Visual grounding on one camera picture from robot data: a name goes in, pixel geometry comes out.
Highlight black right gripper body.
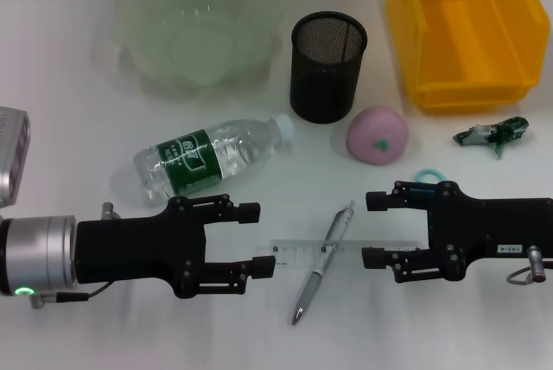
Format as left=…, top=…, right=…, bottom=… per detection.
left=425, top=179, right=553, bottom=284

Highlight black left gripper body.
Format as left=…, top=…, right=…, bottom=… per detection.
left=75, top=195, right=208, bottom=301

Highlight pink toy peach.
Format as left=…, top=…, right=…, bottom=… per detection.
left=345, top=105, right=410, bottom=167

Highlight clear green-label water bottle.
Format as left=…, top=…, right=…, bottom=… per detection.
left=132, top=112, right=296, bottom=207

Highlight green plastic wrapper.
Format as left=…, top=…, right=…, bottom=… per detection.
left=452, top=115, right=531, bottom=160

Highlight transparent plastic ruler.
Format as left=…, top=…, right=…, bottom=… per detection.
left=255, top=238, right=424, bottom=271

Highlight silver ballpoint pen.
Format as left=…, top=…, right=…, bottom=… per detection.
left=289, top=200, right=358, bottom=327

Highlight blue plastic scissors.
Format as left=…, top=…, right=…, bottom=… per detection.
left=414, top=166, right=447, bottom=196

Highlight black mesh pen holder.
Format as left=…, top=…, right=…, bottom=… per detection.
left=289, top=10, right=369, bottom=124

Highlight translucent green fruit plate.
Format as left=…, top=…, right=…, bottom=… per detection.
left=110, top=0, right=284, bottom=101

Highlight yellow plastic bin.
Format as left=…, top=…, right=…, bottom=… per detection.
left=385, top=0, right=552, bottom=116

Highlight left gripper cable with plugs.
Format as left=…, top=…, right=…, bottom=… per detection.
left=29, top=201, right=123, bottom=309

